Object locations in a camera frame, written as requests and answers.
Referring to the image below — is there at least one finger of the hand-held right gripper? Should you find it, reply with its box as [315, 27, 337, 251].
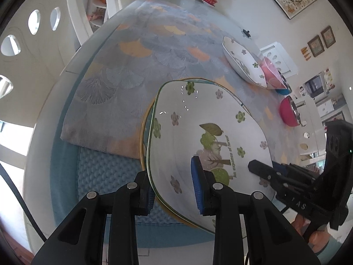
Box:
[248, 159, 324, 192]

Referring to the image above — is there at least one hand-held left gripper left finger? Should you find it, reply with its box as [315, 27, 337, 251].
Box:
[32, 170, 154, 265]

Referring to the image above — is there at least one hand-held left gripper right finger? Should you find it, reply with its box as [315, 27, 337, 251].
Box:
[190, 155, 322, 265]

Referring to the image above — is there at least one large floral white plate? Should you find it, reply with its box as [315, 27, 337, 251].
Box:
[146, 79, 277, 234]

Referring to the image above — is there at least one gold-rimmed plate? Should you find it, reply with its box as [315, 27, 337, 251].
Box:
[139, 98, 218, 236]

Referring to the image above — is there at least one magenta steel-lined bowl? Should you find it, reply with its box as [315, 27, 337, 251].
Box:
[279, 95, 303, 128]

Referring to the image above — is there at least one blue steel-lined bowl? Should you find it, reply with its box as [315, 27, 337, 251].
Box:
[276, 72, 293, 96]

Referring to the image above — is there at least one pale pink bowl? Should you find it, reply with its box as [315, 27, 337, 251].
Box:
[261, 56, 287, 89]

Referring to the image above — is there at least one small floral white plate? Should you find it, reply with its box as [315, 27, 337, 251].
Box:
[222, 36, 268, 88]

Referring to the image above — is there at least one person's right hand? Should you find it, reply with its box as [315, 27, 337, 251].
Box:
[292, 216, 335, 255]

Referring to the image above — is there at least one light blue textured placemat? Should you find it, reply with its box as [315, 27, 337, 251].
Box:
[51, 140, 219, 249]

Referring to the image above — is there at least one microwave oven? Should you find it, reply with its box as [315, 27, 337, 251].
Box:
[306, 73, 327, 99]

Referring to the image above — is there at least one small framed picture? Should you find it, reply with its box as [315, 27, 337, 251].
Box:
[307, 34, 325, 57]
[320, 25, 336, 48]

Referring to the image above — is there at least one fan-patterned grey orange tablecloth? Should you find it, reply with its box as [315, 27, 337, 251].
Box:
[61, 0, 304, 161]

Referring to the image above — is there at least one white tiered shelf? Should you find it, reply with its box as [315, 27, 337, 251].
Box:
[87, 0, 109, 28]

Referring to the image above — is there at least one black cable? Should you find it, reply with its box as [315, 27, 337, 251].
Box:
[0, 162, 48, 241]

